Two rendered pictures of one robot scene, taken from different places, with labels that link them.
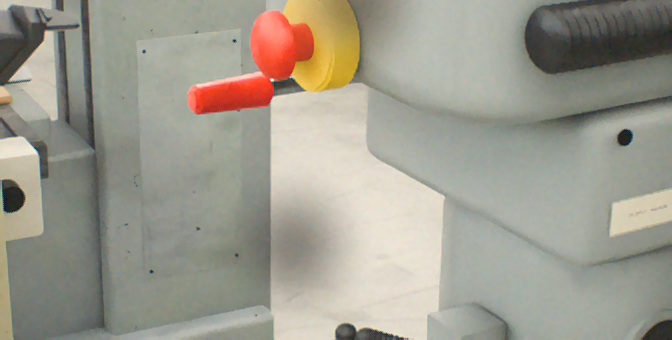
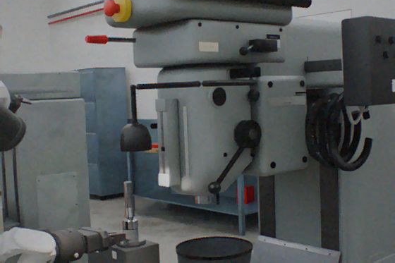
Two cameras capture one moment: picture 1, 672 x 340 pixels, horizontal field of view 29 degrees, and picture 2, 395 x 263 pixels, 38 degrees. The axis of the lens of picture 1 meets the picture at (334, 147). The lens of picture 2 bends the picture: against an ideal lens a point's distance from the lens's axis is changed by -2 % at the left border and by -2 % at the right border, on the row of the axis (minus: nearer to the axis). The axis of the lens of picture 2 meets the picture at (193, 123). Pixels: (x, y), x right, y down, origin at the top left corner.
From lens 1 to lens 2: 71 cm
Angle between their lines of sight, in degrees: 19
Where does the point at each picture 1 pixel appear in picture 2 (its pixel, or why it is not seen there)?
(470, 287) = (166, 95)
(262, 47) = (106, 6)
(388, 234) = not seen: outside the picture
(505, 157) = (171, 41)
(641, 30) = not seen: outside the picture
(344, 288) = not seen: outside the picture
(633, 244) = (206, 56)
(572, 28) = not seen: outside the picture
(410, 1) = not seen: outside the picture
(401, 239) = not seen: outside the picture
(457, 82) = (156, 3)
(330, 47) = (124, 5)
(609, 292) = (202, 77)
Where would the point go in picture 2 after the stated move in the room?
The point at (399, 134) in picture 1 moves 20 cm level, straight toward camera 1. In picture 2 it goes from (142, 53) to (144, 46)
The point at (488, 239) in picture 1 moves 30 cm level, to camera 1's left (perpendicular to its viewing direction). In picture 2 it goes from (170, 77) to (45, 82)
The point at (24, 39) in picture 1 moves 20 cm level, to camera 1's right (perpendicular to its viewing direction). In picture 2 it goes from (14, 104) to (71, 101)
